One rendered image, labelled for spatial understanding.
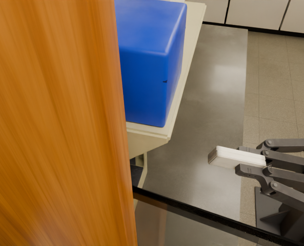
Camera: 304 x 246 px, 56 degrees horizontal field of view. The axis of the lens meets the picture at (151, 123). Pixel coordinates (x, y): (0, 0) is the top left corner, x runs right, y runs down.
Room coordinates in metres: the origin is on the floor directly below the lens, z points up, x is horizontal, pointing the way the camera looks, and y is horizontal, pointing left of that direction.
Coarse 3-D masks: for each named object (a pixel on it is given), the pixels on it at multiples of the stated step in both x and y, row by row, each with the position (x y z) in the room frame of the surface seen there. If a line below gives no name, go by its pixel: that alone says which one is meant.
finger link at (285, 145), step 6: (264, 144) 0.25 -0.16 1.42; (270, 144) 0.25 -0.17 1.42; (276, 144) 0.25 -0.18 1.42; (282, 144) 0.25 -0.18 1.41; (288, 144) 0.25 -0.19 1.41; (294, 144) 0.26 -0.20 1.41; (300, 144) 0.26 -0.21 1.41; (276, 150) 0.25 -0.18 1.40; (282, 150) 0.26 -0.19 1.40; (288, 150) 0.26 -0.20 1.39; (294, 150) 0.26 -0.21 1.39; (300, 150) 0.26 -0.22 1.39
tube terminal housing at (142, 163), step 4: (140, 156) 0.53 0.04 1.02; (144, 156) 0.50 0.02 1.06; (136, 160) 0.51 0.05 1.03; (140, 160) 0.52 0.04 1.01; (144, 160) 0.50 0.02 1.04; (132, 164) 0.50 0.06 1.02; (136, 164) 0.50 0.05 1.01; (140, 164) 0.50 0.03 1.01; (144, 164) 0.50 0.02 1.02; (144, 168) 0.49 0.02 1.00; (144, 172) 0.49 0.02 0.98; (144, 176) 0.49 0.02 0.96; (140, 180) 0.45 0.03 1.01; (140, 184) 0.45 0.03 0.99
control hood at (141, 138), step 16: (192, 16) 0.45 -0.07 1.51; (192, 32) 0.39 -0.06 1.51; (192, 48) 0.35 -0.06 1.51; (176, 96) 0.25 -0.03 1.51; (176, 112) 0.22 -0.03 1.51; (128, 128) 0.20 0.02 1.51; (144, 128) 0.20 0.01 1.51; (160, 128) 0.20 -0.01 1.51; (128, 144) 0.20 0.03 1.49; (144, 144) 0.19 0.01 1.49; (160, 144) 0.19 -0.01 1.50
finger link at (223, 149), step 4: (216, 148) 0.23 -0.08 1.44; (220, 148) 0.23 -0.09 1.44; (224, 148) 0.23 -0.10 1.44; (228, 148) 0.23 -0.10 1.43; (212, 152) 0.23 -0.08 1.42; (228, 152) 0.23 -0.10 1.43; (232, 152) 0.23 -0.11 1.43; (236, 152) 0.23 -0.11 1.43; (240, 152) 0.23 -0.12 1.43; (244, 152) 0.23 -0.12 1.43; (248, 152) 0.23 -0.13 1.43; (208, 156) 0.23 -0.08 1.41; (244, 156) 0.22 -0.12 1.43; (248, 156) 0.22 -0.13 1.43; (252, 156) 0.23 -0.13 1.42; (256, 156) 0.23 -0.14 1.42; (260, 156) 0.23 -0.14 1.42; (264, 156) 0.23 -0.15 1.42; (264, 160) 0.22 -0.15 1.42
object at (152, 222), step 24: (144, 192) 0.19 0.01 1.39; (144, 216) 0.19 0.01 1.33; (168, 216) 0.17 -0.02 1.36; (192, 216) 0.16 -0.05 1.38; (216, 216) 0.16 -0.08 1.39; (144, 240) 0.19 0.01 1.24; (168, 240) 0.17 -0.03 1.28; (192, 240) 0.16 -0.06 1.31; (216, 240) 0.15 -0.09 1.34; (240, 240) 0.14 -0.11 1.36; (264, 240) 0.13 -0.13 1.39
